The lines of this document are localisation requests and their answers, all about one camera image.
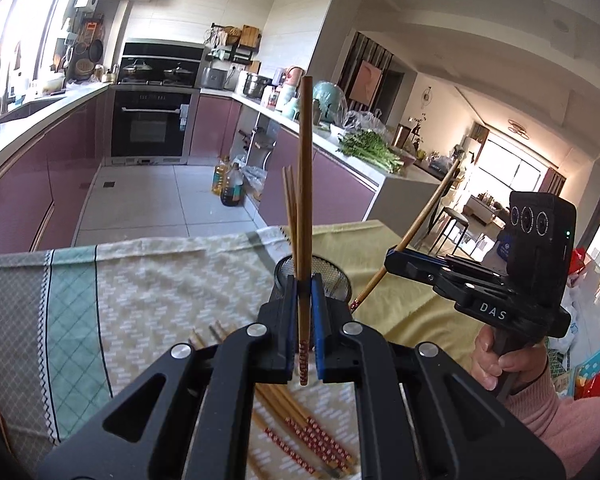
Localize pink right sleeve forearm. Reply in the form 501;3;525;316
505;370;600;479

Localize person's right hand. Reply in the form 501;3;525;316
470;325;547;391

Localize black bar stool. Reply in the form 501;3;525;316
429;207;469;255

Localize yellow cloth mat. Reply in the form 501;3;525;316
312;220;480;368

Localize black mesh utensil holder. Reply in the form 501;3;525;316
271;256;352;302

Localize wooden chopstick red end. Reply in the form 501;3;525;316
268;385;358;471
209;321;228;344
251;410;324;479
254;383;349;476
188;328;208;350

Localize wooden chopstick in holder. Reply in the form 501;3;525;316
283;166;297;270
287;167;298;277

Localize green leafy vegetables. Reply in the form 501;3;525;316
338;130;403;174

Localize patterned beige green tablecloth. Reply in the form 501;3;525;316
0;224;366;480

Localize teal round appliance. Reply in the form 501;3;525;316
313;81;348;127

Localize dark soy sauce bottle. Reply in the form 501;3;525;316
221;162;244;207

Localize yellow cooking oil bottle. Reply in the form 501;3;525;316
211;156;230;196

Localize pink electric kettle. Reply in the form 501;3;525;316
284;66;306;89

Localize steel stock pot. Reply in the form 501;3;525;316
242;73;272;100

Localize black built-in oven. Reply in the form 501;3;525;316
110;84;199;166

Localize hanging black frying pan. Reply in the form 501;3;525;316
87;39;104;64

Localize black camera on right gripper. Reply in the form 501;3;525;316
506;191;577;315

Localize wall spice rack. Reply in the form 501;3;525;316
204;23;262;66

